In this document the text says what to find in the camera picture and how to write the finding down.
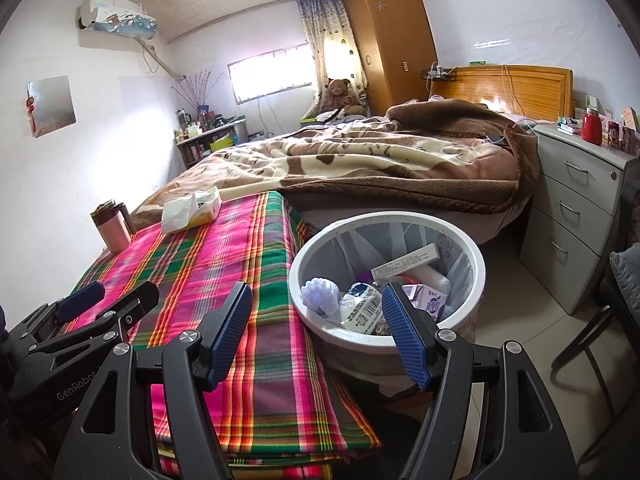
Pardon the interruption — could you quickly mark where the black metal chair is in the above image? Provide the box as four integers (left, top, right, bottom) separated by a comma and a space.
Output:
550, 242, 640, 441

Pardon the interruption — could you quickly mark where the wooden wardrobe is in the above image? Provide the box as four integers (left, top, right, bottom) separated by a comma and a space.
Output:
342, 0, 440, 116

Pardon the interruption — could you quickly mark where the plaid bed cloth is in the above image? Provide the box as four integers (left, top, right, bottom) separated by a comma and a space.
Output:
65, 191, 383, 480

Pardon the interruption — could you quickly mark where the brown patterned blanket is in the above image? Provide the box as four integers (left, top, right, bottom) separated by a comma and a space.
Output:
131, 97, 543, 216

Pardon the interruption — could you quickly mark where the vase of bare branches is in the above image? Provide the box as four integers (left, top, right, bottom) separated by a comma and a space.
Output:
171, 71, 224, 111

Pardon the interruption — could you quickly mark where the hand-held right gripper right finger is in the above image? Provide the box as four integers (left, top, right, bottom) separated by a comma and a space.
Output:
381, 282, 581, 480

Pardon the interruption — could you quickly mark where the window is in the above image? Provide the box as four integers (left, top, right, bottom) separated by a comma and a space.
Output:
227, 42, 318, 106

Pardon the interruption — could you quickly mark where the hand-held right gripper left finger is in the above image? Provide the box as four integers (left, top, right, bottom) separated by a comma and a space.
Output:
60, 281, 253, 480

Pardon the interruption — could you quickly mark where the grey bed mattress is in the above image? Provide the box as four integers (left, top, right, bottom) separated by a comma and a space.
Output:
300, 195, 531, 246

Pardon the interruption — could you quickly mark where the wall air conditioner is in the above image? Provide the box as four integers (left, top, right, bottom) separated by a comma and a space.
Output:
76, 0, 158, 41

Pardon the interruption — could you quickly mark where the floral curtain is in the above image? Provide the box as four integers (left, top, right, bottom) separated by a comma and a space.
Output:
296, 0, 371, 116

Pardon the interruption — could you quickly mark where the white fluffy ball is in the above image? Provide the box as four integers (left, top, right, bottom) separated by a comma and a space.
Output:
300, 277, 343, 317

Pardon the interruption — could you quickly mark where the purple white milk carton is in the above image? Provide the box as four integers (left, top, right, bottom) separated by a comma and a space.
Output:
402, 282, 448, 323

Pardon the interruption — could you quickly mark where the white trash bin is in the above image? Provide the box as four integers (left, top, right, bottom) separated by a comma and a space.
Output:
289, 212, 487, 376

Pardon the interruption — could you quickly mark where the wooden headboard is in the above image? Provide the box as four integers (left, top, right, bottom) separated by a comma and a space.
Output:
430, 64, 575, 123

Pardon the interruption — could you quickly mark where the wall power strip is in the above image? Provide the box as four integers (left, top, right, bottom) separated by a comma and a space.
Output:
422, 62, 461, 83

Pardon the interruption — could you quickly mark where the pink mug with brown lid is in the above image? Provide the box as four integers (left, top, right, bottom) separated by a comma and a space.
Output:
90, 200, 136, 253

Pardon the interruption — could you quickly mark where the brown teddy bear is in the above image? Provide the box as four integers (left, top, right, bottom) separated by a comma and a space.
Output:
320, 78, 366, 117

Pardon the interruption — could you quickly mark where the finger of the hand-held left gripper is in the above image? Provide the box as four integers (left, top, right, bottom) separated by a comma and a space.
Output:
27, 280, 161, 361
7, 281, 107, 346

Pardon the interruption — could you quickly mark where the white tissue pack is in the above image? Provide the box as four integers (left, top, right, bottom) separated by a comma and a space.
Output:
161, 186, 222, 234

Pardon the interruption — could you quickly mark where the long white cardboard box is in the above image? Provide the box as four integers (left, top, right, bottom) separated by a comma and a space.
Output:
371, 242, 441, 281

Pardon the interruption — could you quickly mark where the cluttered shelf table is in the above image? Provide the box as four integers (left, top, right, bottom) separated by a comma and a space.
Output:
174, 115, 248, 170

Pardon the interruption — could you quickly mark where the grey drawer nightstand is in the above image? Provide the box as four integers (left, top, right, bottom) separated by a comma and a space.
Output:
517, 122, 640, 317

